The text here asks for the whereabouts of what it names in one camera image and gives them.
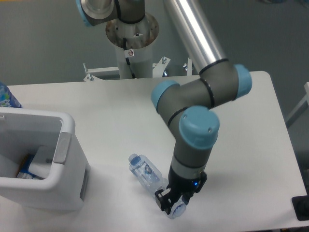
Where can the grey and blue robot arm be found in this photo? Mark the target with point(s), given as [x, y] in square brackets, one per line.
[186, 109]

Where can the clear plastic water bottle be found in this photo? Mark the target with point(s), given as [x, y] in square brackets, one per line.
[147, 174]

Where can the blue snack wrapper in bin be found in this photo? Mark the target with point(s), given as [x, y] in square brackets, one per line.
[23, 170]

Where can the white pedestal base bracket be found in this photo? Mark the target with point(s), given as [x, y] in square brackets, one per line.
[161, 69]

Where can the white frame at right edge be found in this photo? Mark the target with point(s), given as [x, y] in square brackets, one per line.
[299, 109]

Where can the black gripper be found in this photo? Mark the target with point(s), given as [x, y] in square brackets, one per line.
[178, 187]

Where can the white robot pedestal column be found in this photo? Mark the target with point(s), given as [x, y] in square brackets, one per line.
[133, 45]

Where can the black clamp at table edge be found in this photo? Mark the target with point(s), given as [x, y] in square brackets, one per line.
[301, 207]

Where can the white plastic trash bin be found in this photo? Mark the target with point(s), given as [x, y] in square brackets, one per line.
[22, 132]

